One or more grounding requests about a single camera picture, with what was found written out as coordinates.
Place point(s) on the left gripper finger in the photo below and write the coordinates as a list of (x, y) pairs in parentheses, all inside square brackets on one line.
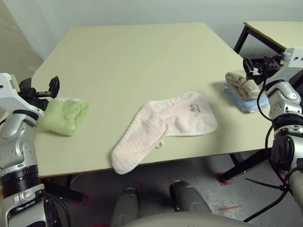
[(54, 87), (25, 86)]

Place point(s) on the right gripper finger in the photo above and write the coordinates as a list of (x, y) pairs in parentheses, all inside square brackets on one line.
[(249, 68), (259, 81)]

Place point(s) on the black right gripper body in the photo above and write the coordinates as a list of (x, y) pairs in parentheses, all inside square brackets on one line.
[(270, 65)]

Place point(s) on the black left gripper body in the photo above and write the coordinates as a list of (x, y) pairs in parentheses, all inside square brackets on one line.
[(39, 100)]

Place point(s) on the pink terry towel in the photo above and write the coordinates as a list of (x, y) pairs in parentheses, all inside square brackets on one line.
[(146, 127)]

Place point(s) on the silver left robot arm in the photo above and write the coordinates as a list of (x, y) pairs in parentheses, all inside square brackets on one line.
[(16, 132)]

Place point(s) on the beige folded towel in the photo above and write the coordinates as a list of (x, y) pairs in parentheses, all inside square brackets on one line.
[(239, 82)]

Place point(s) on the light blue folded towel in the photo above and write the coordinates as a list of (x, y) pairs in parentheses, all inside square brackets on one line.
[(246, 104)]

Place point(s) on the green folded towel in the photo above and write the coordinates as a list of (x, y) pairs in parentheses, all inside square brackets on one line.
[(64, 116)]

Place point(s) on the long black zip tie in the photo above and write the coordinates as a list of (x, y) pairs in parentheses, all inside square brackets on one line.
[(262, 183)]

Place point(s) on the red floor tape square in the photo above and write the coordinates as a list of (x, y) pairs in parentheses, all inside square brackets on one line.
[(219, 176), (87, 198)]

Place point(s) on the red floor tape line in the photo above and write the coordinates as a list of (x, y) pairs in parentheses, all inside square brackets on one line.
[(230, 207)]

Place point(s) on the grey right robot leg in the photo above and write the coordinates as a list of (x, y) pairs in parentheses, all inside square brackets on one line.
[(189, 198)]

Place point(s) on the grey robot leg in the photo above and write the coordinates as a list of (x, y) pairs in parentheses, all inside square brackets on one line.
[(125, 208), (189, 198)]

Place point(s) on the grey left robot leg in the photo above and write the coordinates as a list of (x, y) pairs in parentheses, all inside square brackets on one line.
[(125, 208)]

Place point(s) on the beige robot torso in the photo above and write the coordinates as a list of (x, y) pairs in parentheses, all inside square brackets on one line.
[(184, 220)]

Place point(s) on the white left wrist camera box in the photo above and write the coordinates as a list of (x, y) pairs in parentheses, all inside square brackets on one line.
[(9, 94)]

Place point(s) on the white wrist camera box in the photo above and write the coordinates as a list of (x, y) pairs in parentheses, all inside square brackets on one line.
[(9, 94), (294, 58)]

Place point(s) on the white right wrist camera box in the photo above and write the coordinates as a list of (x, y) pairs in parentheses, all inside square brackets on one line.
[(294, 58)]

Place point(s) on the beige side table black frame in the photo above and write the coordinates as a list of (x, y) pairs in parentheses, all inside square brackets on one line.
[(279, 30)]

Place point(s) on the black table leg frame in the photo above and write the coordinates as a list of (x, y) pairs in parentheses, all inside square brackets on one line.
[(246, 163), (64, 190)]

